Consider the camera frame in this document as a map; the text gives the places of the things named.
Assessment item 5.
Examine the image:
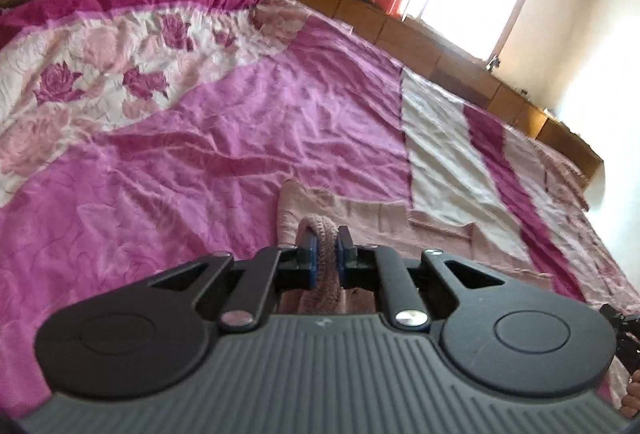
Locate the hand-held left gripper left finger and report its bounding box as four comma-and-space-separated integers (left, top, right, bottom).
147, 226, 321, 332

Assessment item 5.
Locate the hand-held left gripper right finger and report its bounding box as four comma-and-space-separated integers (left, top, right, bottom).
337, 227, 506, 330

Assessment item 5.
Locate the pink fleece garment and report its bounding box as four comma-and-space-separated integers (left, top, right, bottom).
277, 178, 553, 315

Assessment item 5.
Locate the person's right hand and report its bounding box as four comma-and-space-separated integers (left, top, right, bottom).
620, 366, 640, 416

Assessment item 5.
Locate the magenta and white bedspread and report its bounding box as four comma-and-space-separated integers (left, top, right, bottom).
0, 0, 640, 420

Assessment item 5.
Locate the wooden window ledge cabinet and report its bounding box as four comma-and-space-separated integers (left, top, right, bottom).
250, 0, 606, 187

